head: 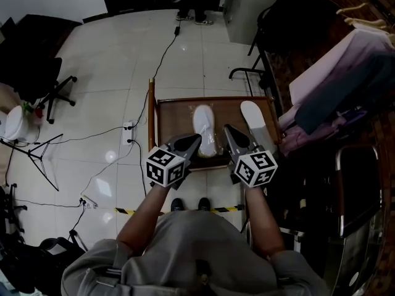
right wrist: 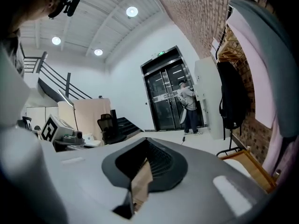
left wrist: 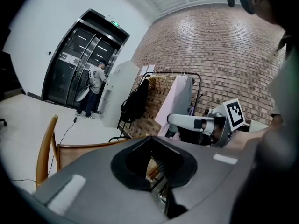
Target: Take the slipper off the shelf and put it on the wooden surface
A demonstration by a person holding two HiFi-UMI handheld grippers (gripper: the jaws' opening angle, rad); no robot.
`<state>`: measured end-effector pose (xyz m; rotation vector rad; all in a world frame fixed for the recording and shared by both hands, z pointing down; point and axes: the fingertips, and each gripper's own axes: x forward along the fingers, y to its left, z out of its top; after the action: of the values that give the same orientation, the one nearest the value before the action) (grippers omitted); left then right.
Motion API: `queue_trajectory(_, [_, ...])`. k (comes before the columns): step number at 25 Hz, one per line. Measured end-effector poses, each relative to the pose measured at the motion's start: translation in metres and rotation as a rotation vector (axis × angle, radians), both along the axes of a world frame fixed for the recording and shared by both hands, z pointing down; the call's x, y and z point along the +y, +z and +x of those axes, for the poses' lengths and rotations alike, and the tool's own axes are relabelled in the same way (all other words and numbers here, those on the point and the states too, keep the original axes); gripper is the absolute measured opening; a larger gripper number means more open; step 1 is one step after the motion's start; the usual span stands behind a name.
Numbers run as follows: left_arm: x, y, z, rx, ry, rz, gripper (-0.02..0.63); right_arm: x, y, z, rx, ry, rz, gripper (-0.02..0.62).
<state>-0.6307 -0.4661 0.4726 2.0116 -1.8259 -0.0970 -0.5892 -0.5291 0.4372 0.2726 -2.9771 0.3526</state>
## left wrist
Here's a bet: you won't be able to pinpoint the wooden shelf table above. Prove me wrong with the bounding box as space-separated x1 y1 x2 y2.
35 114 154 191

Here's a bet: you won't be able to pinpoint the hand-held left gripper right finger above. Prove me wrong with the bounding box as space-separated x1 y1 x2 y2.
151 136 249 220

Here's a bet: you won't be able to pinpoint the person's grey shirt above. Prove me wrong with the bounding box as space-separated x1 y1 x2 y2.
266 30 299 132

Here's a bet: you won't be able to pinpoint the grey garment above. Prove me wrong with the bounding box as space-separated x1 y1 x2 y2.
179 75 196 113

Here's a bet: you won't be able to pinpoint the person's right forearm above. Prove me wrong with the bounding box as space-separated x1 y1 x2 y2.
228 124 274 150

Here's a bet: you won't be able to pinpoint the white wall papers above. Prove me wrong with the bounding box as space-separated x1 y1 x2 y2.
139 64 156 76

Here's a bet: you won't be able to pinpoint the pink garment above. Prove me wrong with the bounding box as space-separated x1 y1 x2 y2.
155 75 188 138

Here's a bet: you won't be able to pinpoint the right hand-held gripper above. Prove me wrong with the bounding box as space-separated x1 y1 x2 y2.
166 98 246 148

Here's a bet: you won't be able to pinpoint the white cabinet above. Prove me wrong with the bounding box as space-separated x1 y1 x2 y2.
98 60 141 129

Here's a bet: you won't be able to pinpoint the black glass door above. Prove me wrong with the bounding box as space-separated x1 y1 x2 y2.
41 7 131 110

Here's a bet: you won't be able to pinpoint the person's head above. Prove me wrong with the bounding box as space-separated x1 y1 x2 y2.
237 0 299 34

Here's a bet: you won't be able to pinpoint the black jacket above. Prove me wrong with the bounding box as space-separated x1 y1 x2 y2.
120 78 150 124

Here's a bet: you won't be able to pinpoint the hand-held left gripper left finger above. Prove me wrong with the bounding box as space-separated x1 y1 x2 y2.
32 136 170 224

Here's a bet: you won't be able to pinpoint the black cable with adapter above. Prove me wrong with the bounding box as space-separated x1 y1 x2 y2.
9 116 78 182

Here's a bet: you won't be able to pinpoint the black clothes rack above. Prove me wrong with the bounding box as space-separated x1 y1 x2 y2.
109 71 203 142

